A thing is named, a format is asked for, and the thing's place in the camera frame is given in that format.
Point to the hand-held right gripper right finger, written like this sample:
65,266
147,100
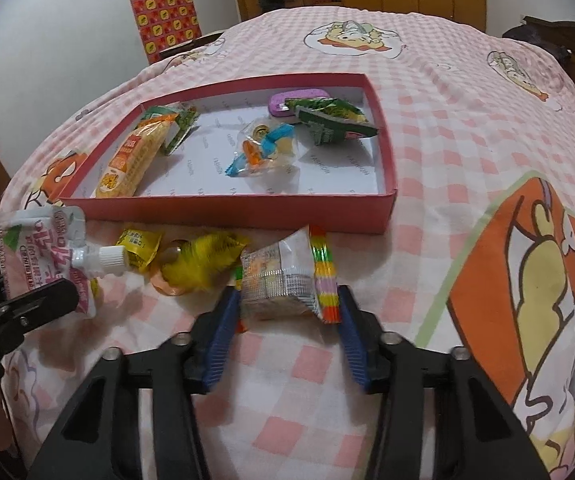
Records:
355,345

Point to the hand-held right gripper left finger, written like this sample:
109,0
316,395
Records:
220,340

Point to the white pink jelly pouch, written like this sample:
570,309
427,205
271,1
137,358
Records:
42,250

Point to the rainbow striped candy packet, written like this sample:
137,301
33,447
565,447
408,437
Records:
325,270

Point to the red cardboard box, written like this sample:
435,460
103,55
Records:
247,212

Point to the yellow corn snack packet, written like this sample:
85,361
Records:
127,160

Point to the clear blue orange candy packet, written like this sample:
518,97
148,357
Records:
262,152

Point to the green pea snack packet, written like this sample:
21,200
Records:
327,127

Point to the small green snack packet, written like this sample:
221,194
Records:
182,120

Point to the purple candy tin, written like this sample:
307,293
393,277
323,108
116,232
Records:
292,100

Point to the orange jelly cup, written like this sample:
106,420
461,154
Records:
165,285

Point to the yellow crinkled snack wrapper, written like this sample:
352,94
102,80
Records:
202,257

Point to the dark wooden table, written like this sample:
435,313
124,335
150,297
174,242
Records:
202,40

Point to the red yellow patterned box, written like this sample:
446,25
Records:
167,20

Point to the dark cloth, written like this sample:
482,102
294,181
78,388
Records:
532,37

